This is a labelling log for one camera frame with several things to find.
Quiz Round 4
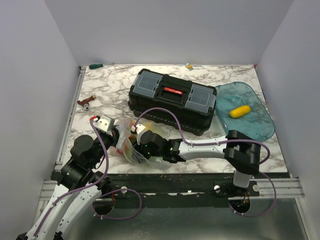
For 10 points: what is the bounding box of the yellow fake corn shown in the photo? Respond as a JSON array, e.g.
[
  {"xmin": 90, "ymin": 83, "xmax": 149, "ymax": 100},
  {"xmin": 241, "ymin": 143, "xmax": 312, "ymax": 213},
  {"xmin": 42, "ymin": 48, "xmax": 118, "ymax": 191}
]
[{"xmin": 229, "ymin": 105, "xmax": 251, "ymax": 119}]

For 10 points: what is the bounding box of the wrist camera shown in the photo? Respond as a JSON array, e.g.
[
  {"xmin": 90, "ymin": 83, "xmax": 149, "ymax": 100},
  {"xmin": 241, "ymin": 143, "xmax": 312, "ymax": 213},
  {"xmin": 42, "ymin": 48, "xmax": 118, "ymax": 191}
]
[
  {"xmin": 90, "ymin": 115, "xmax": 115, "ymax": 133},
  {"xmin": 131, "ymin": 124, "xmax": 148, "ymax": 136}
]

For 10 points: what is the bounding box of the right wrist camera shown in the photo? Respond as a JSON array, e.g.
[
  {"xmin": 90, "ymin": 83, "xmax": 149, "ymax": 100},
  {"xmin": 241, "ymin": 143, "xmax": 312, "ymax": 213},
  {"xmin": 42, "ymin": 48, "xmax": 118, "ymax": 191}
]
[{"xmin": 131, "ymin": 124, "xmax": 148, "ymax": 136}]

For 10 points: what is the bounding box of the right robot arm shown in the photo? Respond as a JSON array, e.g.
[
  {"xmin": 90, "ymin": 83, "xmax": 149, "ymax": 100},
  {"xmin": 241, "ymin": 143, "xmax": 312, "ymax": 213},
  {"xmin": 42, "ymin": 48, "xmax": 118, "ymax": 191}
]
[{"xmin": 134, "ymin": 130, "xmax": 261, "ymax": 189}]

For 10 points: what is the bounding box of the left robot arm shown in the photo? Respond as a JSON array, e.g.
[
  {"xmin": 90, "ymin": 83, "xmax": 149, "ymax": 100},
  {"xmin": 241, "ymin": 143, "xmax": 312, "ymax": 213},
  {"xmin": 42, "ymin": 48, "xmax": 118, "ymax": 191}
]
[{"xmin": 17, "ymin": 128, "xmax": 119, "ymax": 240}]

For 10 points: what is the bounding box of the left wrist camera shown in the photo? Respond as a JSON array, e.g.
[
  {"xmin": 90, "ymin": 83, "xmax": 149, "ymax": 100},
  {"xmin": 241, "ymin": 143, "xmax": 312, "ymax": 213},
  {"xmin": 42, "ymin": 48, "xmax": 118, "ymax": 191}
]
[{"xmin": 90, "ymin": 115, "xmax": 115, "ymax": 133}]

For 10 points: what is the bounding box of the black plastic toolbox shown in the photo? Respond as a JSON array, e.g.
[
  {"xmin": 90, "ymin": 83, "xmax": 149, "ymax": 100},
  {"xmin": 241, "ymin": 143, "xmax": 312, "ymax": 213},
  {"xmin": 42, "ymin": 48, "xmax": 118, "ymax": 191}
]
[{"xmin": 128, "ymin": 68, "xmax": 217, "ymax": 136}]

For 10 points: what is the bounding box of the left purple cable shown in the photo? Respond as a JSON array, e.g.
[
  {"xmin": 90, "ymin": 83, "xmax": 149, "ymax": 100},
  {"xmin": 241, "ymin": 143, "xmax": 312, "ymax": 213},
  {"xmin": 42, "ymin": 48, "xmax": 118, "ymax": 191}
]
[{"xmin": 33, "ymin": 118, "xmax": 111, "ymax": 238}]

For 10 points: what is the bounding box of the clear plastic bag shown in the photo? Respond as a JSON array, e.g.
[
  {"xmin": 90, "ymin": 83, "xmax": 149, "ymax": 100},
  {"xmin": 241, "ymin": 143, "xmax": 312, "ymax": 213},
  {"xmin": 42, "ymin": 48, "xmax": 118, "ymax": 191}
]
[{"xmin": 114, "ymin": 118, "xmax": 172, "ymax": 170}]

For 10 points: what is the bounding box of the blue transparent tray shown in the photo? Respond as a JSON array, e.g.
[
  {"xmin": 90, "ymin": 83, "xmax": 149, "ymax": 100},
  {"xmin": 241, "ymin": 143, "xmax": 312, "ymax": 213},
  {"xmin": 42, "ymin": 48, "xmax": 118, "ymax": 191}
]
[{"xmin": 215, "ymin": 81, "xmax": 275, "ymax": 142}]

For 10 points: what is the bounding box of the black metal base rail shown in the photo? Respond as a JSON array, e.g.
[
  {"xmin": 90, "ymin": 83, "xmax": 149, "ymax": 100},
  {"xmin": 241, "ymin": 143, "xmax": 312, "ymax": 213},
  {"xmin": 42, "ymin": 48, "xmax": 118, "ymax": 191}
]
[{"xmin": 51, "ymin": 172, "xmax": 266, "ymax": 210}]

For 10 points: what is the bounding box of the brown handled tool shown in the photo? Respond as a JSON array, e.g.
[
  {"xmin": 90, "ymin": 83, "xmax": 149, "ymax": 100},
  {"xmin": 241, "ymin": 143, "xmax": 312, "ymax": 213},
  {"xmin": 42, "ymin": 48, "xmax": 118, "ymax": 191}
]
[{"xmin": 77, "ymin": 95, "xmax": 96, "ymax": 111}]

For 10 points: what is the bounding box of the green handled screwdriver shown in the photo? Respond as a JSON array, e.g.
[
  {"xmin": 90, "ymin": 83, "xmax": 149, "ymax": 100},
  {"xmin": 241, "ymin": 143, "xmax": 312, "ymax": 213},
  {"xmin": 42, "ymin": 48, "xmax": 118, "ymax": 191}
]
[{"xmin": 88, "ymin": 62, "xmax": 115, "ymax": 70}]

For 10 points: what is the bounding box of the small yellow blue brush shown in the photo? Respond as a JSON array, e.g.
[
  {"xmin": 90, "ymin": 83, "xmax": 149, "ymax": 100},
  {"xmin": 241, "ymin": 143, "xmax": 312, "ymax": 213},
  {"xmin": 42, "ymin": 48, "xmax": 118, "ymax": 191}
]
[{"xmin": 185, "ymin": 63, "xmax": 194, "ymax": 71}]

